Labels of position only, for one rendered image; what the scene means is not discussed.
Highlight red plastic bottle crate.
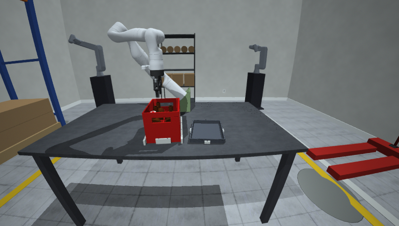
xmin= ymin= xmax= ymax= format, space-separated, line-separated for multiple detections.
xmin=142 ymin=98 xmax=181 ymax=144

